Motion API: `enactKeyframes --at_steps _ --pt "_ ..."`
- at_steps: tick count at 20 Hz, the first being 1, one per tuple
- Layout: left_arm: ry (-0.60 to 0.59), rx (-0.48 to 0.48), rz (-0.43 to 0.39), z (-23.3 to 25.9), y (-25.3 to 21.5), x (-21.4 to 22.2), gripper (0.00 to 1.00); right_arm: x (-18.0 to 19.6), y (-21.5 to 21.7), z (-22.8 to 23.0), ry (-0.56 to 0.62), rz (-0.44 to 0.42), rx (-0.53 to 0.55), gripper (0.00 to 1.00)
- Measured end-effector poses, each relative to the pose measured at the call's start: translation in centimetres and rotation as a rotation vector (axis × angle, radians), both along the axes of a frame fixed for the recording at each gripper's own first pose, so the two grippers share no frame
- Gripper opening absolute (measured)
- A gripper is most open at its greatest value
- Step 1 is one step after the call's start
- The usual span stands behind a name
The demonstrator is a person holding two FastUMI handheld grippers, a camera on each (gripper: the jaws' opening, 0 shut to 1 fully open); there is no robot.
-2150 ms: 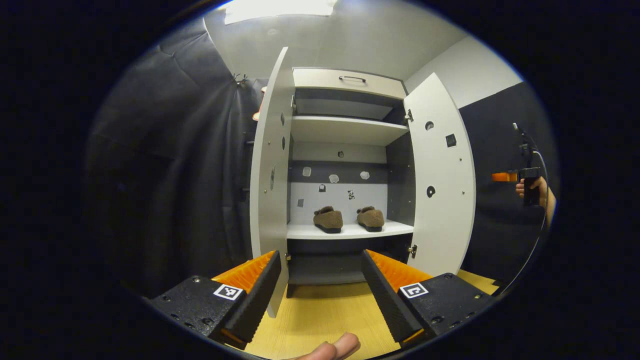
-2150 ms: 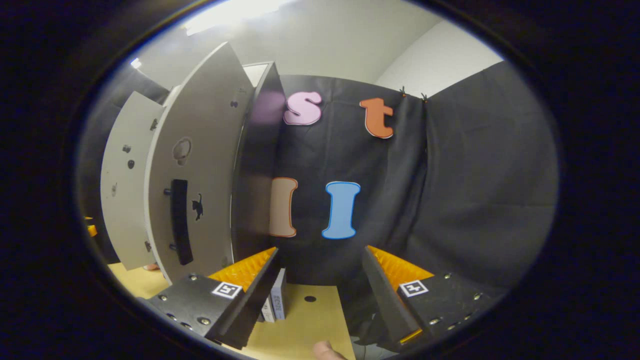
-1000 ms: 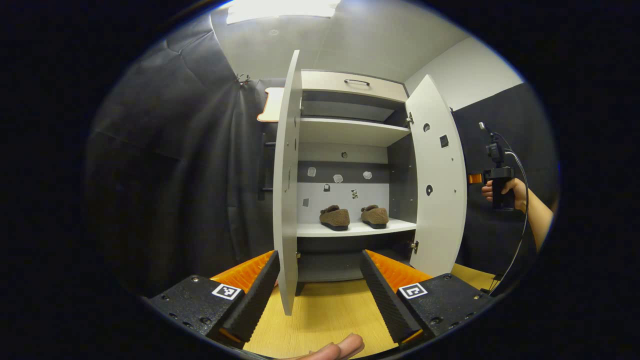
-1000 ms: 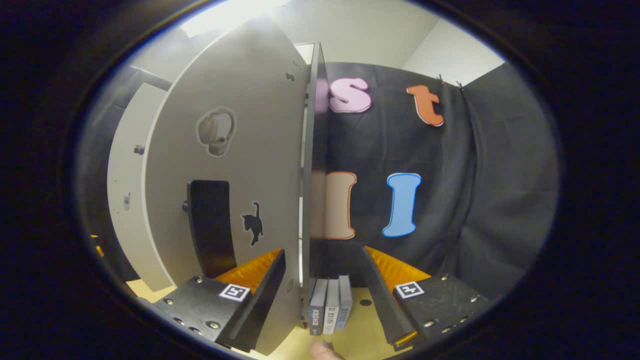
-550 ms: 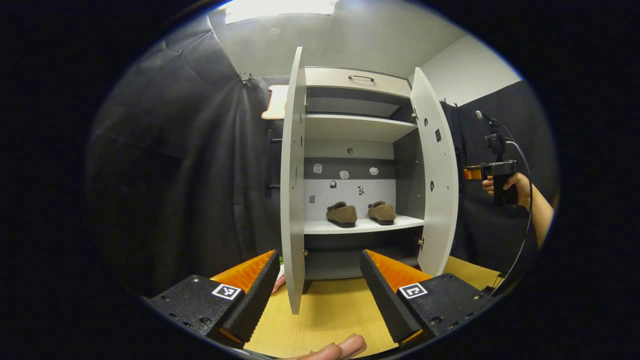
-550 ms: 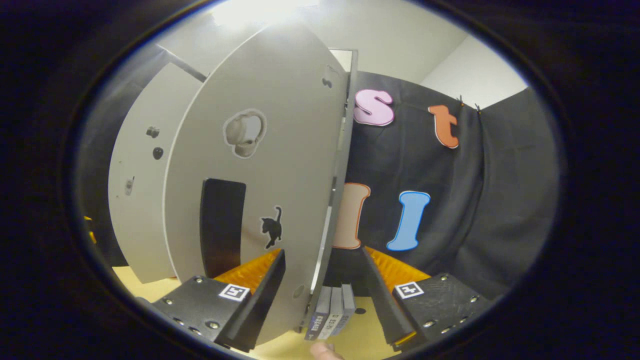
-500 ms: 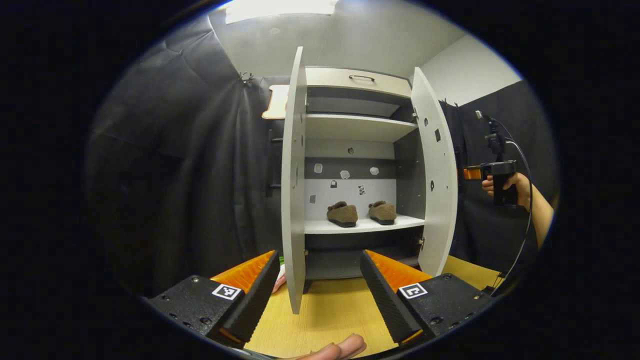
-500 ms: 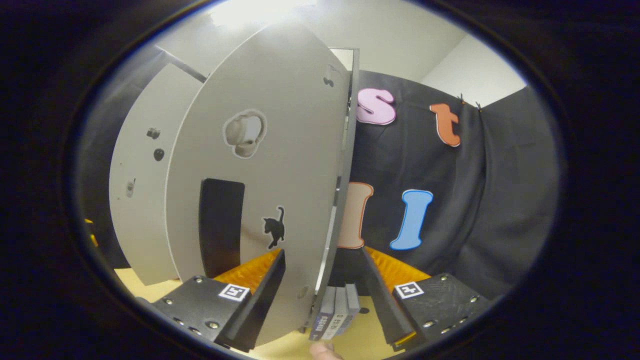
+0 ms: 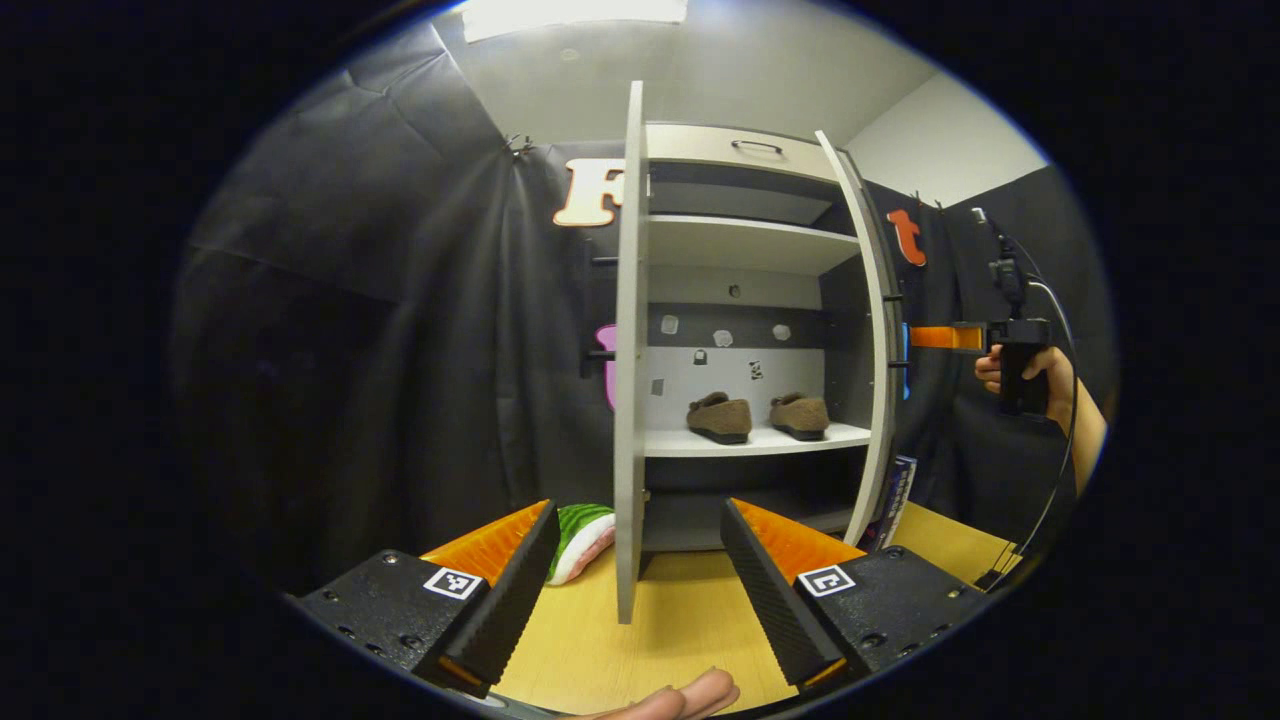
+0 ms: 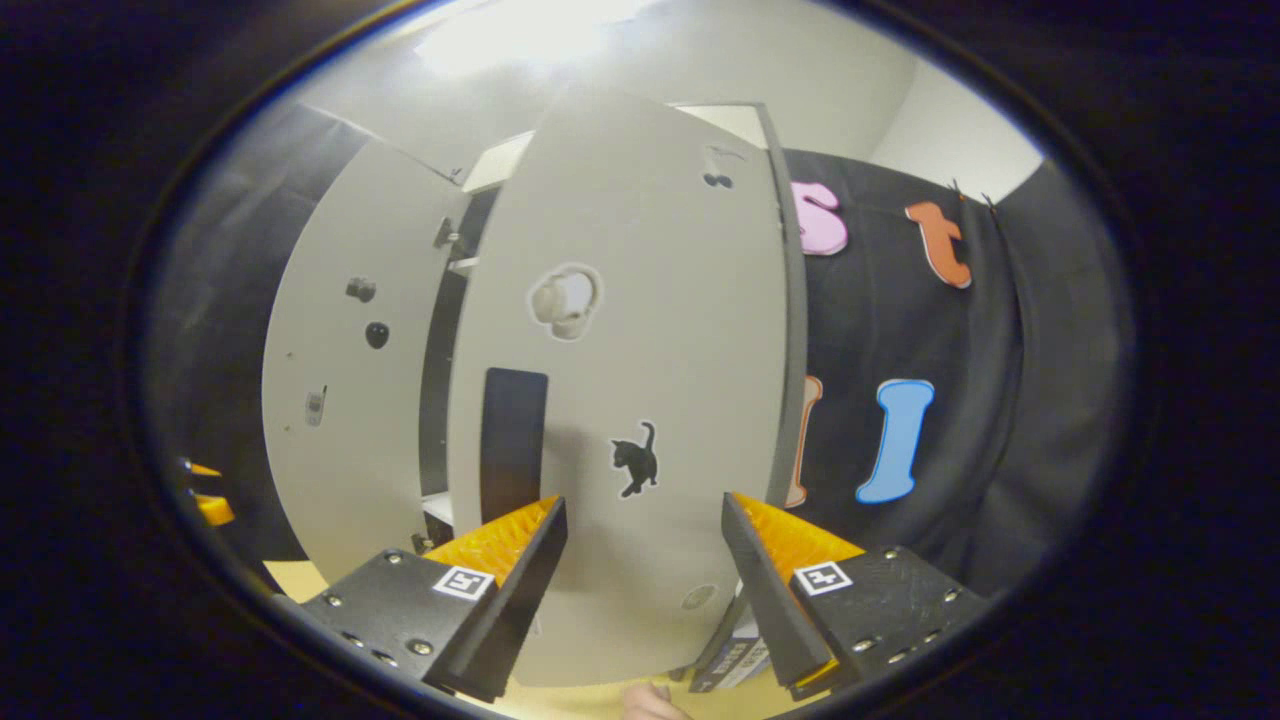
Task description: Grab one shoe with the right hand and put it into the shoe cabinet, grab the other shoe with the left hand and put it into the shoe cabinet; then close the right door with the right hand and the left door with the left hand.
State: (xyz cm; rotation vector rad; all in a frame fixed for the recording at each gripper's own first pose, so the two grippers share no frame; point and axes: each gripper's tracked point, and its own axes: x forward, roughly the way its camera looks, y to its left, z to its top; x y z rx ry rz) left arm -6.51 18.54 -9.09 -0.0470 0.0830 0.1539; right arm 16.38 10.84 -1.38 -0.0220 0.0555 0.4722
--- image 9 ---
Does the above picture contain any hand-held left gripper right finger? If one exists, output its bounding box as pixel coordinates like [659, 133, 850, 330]
[719, 496, 993, 693]

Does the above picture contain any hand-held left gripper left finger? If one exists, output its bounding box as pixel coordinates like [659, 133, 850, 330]
[293, 497, 562, 699]

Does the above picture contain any black backdrop cloth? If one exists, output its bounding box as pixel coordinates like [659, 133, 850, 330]
[170, 25, 1116, 591]

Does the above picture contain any brown fuzzy shoe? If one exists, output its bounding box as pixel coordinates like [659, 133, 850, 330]
[686, 391, 753, 445]
[769, 392, 831, 442]

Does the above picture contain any white grey shoe cabinet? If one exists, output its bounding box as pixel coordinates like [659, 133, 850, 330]
[640, 122, 891, 556]

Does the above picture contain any dark blue book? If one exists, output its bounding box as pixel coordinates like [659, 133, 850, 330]
[878, 455, 919, 552]

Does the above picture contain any black left door handle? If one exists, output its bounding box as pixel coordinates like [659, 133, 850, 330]
[580, 255, 619, 379]

